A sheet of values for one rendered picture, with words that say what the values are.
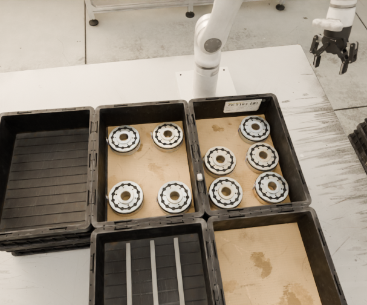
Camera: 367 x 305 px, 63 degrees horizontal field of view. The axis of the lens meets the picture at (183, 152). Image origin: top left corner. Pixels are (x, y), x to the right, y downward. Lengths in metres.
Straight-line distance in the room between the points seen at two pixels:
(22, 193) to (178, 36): 1.97
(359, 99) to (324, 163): 1.38
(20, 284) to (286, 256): 0.79
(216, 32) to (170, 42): 1.66
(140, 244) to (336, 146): 0.85
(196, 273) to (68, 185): 0.47
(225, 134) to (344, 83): 1.72
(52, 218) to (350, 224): 0.97
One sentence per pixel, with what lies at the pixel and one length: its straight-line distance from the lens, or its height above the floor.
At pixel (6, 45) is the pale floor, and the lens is 2.89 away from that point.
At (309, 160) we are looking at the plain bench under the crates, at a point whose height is 0.70.
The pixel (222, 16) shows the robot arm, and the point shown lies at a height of 1.15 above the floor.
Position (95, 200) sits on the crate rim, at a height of 0.92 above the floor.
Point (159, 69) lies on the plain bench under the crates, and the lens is 1.41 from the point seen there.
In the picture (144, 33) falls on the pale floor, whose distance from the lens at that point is 2.71.
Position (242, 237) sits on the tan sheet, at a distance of 0.92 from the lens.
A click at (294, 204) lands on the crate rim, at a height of 0.93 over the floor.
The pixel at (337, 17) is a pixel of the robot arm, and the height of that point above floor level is 1.16.
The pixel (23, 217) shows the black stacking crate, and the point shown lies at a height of 0.83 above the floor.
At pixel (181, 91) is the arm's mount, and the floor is 0.77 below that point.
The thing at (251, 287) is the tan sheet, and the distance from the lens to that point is 0.90.
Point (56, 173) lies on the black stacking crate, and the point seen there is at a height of 0.83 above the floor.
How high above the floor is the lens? 1.71
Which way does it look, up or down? 61 degrees down
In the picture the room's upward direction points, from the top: 3 degrees clockwise
